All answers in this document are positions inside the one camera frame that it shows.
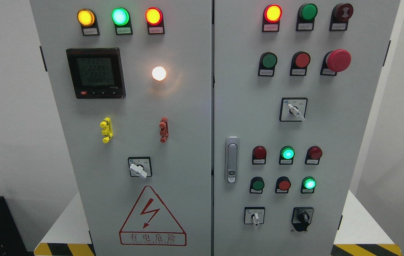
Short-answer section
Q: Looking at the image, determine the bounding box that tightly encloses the white rotary selector switch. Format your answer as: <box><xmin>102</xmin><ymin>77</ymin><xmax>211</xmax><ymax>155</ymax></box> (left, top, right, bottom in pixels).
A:
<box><xmin>127</xmin><ymin>156</ymin><xmax>153</xmax><ymax>179</ymax></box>
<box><xmin>279</xmin><ymin>97</ymin><xmax>308</xmax><ymax>122</ymax></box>
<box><xmin>243</xmin><ymin>207</ymin><xmax>265</xmax><ymax>227</ymax></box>

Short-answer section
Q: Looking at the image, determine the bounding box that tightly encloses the silver cabinet door latch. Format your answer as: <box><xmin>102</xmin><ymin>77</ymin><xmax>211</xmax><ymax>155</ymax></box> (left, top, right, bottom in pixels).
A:
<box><xmin>225</xmin><ymin>136</ymin><xmax>240</xmax><ymax>183</ymax></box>

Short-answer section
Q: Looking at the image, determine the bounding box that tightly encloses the red terminal clip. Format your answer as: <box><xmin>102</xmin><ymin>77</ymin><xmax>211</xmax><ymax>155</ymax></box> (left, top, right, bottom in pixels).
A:
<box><xmin>159</xmin><ymin>117</ymin><xmax>169</xmax><ymax>143</ymax></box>

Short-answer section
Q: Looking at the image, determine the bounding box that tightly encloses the dark red indicator lamp left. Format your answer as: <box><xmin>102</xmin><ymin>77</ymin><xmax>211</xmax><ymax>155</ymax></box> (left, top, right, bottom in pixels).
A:
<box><xmin>252</xmin><ymin>145</ymin><xmax>267</xmax><ymax>165</ymax></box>

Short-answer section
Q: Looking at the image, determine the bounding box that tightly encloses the dark red indicator lamp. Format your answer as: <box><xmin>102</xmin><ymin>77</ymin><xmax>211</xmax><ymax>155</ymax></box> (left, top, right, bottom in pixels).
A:
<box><xmin>252</xmin><ymin>145</ymin><xmax>267</xmax><ymax>165</ymax></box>
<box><xmin>305</xmin><ymin>146</ymin><xmax>323</xmax><ymax>165</ymax></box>

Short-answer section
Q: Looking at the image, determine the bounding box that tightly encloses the clear small light bulb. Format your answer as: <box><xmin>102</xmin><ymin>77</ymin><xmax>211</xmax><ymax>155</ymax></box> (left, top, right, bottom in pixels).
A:
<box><xmin>152</xmin><ymin>66</ymin><xmax>167</xmax><ymax>81</ymax></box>

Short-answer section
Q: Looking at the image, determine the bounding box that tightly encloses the grey left cabinet door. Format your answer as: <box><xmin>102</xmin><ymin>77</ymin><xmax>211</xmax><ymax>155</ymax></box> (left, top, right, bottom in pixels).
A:
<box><xmin>30</xmin><ymin>0</ymin><xmax>212</xmax><ymax>256</ymax></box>

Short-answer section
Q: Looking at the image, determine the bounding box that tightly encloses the grey cabinet door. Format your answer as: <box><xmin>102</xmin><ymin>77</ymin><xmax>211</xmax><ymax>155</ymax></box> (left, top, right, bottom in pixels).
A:
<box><xmin>214</xmin><ymin>0</ymin><xmax>400</xmax><ymax>256</ymax></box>
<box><xmin>30</xmin><ymin>0</ymin><xmax>212</xmax><ymax>256</ymax></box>

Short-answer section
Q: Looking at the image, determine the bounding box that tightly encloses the lit green indicator lamp middle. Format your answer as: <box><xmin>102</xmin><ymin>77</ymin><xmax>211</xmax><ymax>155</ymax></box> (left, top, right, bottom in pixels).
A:
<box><xmin>279</xmin><ymin>145</ymin><xmax>295</xmax><ymax>165</ymax></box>

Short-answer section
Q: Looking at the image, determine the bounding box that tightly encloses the green push button second row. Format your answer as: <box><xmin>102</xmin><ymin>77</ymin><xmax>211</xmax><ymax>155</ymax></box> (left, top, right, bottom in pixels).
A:
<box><xmin>258</xmin><ymin>52</ymin><xmax>277</xmax><ymax>77</ymax></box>

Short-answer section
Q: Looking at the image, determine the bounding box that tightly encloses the yellow terminal clip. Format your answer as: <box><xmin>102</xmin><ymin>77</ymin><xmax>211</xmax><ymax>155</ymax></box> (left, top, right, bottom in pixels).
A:
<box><xmin>99</xmin><ymin>117</ymin><xmax>113</xmax><ymax>144</ymax></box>

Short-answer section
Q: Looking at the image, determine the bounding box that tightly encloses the red push button lower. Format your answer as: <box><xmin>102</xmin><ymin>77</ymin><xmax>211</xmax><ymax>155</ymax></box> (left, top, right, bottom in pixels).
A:
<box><xmin>275</xmin><ymin>176</ymin><xmax>291</xmax><ymax>193</ymax></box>

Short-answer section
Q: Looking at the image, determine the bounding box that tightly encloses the grey right cabinet door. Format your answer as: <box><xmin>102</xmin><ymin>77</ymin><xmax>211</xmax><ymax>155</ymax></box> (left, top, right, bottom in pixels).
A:
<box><xmin>214</xmin><ymin>0</ymin><xmax>400</xmax><ymax>256</ymax></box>

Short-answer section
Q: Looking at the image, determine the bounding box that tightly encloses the red electric hazard warning sticker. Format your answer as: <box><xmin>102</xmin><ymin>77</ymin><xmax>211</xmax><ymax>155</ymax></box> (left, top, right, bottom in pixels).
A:
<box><xmin>119</xmin><ymin>185</ymin><xmax>186</xmax><ymax>246</ymax></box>

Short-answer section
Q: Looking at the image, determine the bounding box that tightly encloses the dark red indicator lamp right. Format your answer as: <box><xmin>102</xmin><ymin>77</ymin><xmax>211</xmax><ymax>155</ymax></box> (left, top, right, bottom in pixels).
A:
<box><xmin>305</xmin><ymin>146</ymin><xmax>323</xmax><ymax>165</ymax></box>

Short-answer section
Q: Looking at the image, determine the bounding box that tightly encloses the black digital power meter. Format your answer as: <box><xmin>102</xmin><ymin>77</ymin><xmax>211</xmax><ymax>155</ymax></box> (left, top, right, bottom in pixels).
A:
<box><xmin>66</xmin><ymin>47</ymin><xmax>126</xmax><ymax>99</ymax></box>

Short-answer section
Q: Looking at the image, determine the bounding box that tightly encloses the red push button second row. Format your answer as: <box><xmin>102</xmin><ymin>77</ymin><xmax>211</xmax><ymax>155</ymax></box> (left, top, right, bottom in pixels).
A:
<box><xmin>289</xmin><ymin>51</ymin><xmax>311</xmax><ymax>76</ymax></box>

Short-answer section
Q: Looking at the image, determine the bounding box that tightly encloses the lit green push button lower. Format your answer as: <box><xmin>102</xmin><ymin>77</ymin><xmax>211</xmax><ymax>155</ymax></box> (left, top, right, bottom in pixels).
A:
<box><xmin>300</xmin><ymin>176</ymin><xmax>317</xmax><ymax>194</ymax></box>

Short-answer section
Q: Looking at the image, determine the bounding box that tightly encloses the red indicator lamp top left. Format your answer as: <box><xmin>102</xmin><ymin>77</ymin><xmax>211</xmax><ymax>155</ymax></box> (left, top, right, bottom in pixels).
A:
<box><xmin>145</xmin><ymin>6</ymin><xmax>165</xmax><ymax>34</ymax></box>

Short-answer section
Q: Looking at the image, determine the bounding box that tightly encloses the lit red indicator lamp right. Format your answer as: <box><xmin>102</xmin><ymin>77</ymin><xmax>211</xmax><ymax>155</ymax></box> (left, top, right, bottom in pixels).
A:
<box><xmin>262</xmin><ymin>4</ymin><xmax>283</xmax><ymax>32</ymax></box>

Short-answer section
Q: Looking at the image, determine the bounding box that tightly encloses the green indicator lamp top left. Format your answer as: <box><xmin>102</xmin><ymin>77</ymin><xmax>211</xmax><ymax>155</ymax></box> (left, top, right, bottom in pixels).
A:
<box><xmin>111</xmin><ymin>7</ymin><xmax>133</xmax><ymax>35</ymax></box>

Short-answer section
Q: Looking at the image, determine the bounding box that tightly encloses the red emergency stop mushroom button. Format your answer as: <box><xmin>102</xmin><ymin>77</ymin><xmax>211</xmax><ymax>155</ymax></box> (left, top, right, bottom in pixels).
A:
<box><xmin>320</xmin><ymin>49</ymin><xmax>351</xmax><ymax>76</ymax></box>

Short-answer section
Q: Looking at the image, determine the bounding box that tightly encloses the green push button top right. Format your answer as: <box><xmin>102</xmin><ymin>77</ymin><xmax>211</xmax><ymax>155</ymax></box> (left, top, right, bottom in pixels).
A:
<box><xmin>295</xmin><ymin>3</ymin><xmax>318</xmax><ymax>31</ymax></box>

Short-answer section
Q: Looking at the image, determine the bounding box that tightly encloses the yellow indicator lamp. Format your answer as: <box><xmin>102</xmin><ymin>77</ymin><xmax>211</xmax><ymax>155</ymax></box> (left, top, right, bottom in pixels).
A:
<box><xmin>78</xmin><ymin>9</ymin><xmax>100</xmax><ymax>36</ymax></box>

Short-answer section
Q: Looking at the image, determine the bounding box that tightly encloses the dark red buzzer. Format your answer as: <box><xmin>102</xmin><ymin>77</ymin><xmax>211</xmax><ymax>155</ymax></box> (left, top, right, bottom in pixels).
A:
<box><xmin>329</xmin><ymin>3</ymin><xmax>353</xmax><ymax>31</ymax></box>

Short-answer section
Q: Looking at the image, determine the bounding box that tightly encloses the white platform with hazard stripes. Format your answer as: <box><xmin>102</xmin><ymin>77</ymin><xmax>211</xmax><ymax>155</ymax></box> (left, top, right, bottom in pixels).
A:
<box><xmin>33</xmin><ymin>192</ymin><xmax>402</xmax><ymax>256</ymax></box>

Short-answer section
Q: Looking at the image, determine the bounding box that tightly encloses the black rotary knob switch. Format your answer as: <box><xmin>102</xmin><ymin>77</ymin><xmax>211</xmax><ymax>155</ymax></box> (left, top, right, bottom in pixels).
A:
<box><xmin>291</xmin><ymin>207</ymin><xmax>314</xmax><ymax>232</ymax></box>

